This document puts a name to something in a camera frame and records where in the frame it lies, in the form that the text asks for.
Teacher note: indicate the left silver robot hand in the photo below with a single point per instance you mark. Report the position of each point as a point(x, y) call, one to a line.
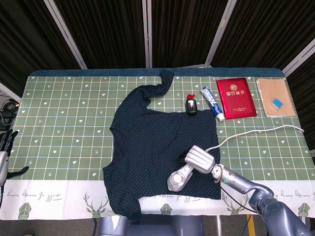
point(3, 162)

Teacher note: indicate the white handheld garment steamer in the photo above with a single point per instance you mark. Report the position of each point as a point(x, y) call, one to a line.
point(177, 182)

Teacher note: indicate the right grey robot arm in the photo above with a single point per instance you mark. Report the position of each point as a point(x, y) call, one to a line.
point(246, 184)

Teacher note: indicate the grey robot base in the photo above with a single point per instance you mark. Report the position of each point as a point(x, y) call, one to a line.
point(152, 227)

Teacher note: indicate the dark blue polka dot shirt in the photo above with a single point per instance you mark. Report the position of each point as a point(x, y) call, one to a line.
point(160, 137)

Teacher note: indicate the green checked tablecloth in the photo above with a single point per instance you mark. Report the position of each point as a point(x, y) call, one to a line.
point(61, 123)

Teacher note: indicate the dark pleated screen panel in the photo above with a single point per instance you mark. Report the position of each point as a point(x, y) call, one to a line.
point(27, 37)
point(105, 32)
point(305, 81)
point(184, 32)
point(265, 32)

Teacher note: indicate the small dark bottle red cap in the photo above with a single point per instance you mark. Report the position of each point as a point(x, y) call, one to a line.
point(191, 105)

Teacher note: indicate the blue white toothpaste tube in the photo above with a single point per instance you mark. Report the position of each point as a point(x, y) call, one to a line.
point(213, 104)

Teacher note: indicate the metal table leg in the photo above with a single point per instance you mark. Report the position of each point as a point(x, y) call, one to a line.
point(219, 226)

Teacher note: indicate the red certificate book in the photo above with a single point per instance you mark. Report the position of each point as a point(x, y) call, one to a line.
point(236, 98)

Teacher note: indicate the blue eraser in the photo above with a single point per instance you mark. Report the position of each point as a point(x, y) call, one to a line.
point(277, 103)

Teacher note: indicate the brown spiral notebook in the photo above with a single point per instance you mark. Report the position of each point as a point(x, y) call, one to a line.
point(276, 91)

